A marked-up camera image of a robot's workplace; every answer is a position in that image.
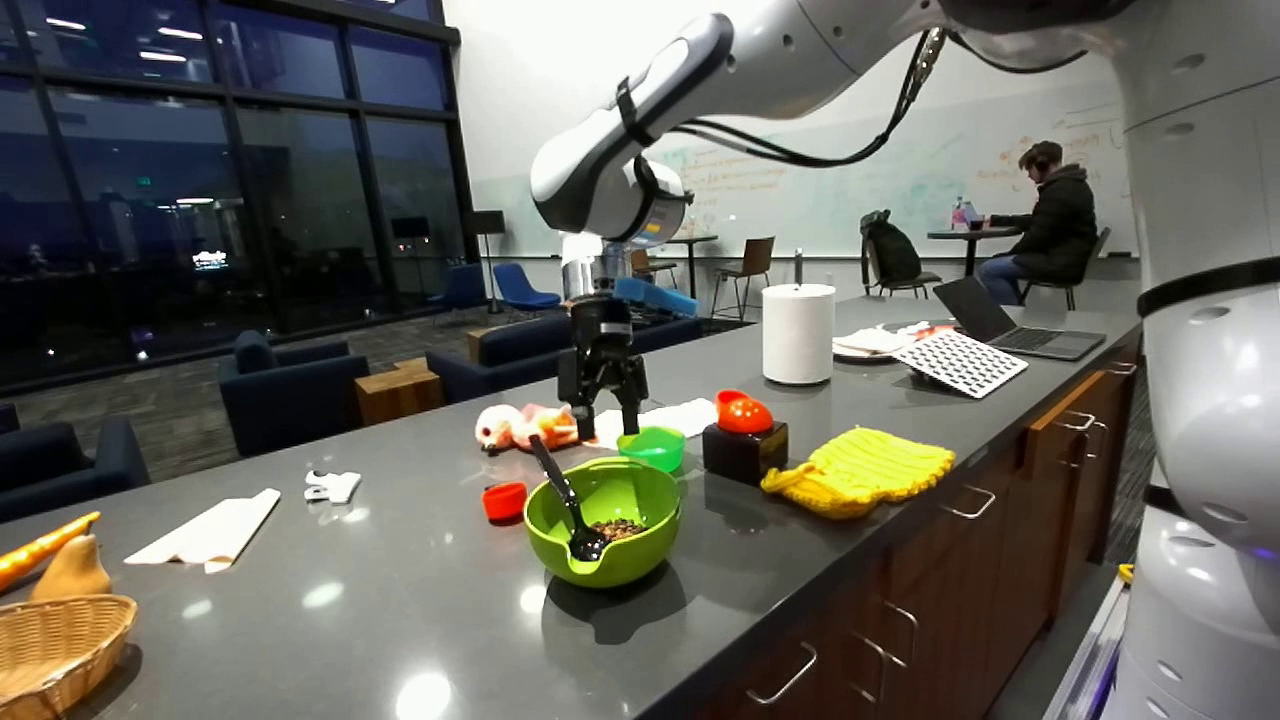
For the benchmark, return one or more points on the red orange ball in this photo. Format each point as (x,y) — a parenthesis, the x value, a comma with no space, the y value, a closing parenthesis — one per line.
(744,418)

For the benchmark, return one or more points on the pink bottle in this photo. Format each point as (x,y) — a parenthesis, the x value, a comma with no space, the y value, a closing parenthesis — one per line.
(963,213)

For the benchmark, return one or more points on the black backpack on chair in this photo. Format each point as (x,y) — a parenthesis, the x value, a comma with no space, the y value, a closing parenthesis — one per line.
(890,253)

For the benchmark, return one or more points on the brown wooden chair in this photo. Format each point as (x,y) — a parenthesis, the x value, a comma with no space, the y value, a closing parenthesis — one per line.
(759,256)
(642,267)

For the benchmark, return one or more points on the brown food bits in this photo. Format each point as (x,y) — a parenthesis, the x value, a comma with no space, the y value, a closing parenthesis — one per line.
(627,529)

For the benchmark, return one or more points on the dark blue couch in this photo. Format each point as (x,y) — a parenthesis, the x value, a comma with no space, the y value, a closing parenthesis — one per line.
(506,347)
(54,466)

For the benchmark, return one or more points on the bright blue chair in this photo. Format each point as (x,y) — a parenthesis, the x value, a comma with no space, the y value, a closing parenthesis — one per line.
(523,287)

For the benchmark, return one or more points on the white paper towel roll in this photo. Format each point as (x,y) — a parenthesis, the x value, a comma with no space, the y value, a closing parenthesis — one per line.
(798,334)

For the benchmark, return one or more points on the brown wooden counter cabinet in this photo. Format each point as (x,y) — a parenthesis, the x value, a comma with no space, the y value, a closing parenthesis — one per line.
(963,584)

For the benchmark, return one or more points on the seated person in black jacket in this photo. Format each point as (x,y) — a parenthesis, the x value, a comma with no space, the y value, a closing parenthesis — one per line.
(1061,222)

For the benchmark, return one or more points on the dark round cafe table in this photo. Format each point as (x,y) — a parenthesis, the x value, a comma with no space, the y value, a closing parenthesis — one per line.
(693,241)

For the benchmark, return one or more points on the yellow knitted cloth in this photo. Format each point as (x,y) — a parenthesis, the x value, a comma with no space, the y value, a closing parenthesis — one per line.
(861,472)

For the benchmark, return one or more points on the green mixing bowl with spout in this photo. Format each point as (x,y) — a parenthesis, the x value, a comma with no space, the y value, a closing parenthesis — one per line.
(642,502)

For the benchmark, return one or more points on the wooden cube side table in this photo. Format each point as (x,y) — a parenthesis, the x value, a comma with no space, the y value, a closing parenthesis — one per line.
(403,396)

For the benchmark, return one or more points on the large white paper sheet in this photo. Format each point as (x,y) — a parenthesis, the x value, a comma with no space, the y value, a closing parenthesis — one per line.
(687,418)

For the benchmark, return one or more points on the small red plastic cup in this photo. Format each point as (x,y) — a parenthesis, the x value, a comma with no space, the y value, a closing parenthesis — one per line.
(506,507)

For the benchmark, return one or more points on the wicker basket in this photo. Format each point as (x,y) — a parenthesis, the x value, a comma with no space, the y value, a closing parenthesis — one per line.
(54,653)

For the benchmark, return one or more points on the dark study table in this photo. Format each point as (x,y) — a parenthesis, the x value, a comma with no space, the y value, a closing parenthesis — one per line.
(973,233)

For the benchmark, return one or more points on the white plate stack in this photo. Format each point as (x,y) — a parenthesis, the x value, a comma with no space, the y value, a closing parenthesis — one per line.
(864,347)

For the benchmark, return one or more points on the dark wooden block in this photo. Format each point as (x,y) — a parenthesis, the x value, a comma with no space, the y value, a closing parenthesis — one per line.
(741,460)

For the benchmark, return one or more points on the dark grey laptop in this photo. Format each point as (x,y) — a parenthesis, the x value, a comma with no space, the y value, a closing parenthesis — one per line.
(981,311)

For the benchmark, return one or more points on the blue toy object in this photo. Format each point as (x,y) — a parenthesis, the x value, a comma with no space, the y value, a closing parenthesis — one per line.
(660,298)

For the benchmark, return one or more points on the dark blue armchair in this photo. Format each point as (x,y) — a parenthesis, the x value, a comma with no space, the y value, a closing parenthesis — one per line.
(295,400)

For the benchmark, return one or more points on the small green plastic bowl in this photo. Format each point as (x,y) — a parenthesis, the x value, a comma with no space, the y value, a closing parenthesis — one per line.
(656,451)

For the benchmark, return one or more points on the tan toy gourd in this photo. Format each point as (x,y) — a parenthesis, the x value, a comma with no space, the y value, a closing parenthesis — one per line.
(73,578)

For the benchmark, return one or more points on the black monitor on stand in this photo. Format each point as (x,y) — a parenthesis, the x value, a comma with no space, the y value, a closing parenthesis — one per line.
(490,222)

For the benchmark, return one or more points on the white keyboard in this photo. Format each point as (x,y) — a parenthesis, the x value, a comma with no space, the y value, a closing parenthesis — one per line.
(963,360)

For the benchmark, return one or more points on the white orange plush toy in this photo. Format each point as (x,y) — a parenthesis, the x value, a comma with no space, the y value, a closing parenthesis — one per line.
(512,426)

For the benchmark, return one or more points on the folded white paper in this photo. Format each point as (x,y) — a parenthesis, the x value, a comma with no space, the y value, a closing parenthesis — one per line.
(212,532)

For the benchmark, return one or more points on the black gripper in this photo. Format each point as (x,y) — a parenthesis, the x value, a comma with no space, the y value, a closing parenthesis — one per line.
(603,347)

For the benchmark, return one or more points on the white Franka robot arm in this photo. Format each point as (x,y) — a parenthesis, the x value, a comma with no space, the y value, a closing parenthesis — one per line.
(1200,203)

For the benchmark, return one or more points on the crumpled white wrapper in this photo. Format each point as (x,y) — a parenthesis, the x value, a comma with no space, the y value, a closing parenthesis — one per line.
(331,488)

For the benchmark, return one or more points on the dark glass window wall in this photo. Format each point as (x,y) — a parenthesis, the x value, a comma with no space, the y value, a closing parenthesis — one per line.
(163,163)

